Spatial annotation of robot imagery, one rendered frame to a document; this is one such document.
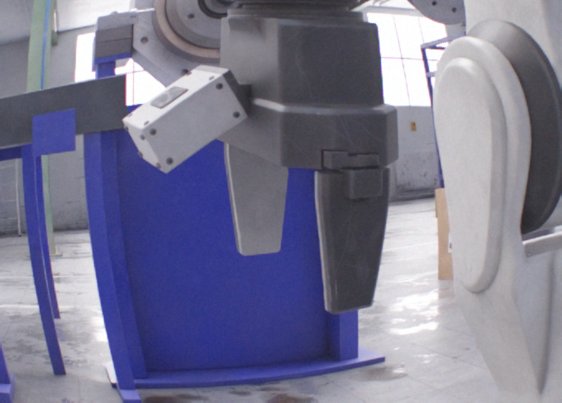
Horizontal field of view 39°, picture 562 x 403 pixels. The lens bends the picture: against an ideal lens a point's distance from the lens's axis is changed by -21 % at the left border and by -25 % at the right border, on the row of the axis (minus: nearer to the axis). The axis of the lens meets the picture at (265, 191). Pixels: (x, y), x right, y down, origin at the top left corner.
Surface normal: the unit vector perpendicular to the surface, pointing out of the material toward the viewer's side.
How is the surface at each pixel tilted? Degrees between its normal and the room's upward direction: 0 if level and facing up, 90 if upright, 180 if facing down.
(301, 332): 90
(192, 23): 90
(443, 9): 131
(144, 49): 90
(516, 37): 55
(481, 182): 90
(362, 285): 101
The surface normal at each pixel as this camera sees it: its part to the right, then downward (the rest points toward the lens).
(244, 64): -0.93, 0.08
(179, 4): 0.23, 0.00
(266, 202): 0.36, 0.18
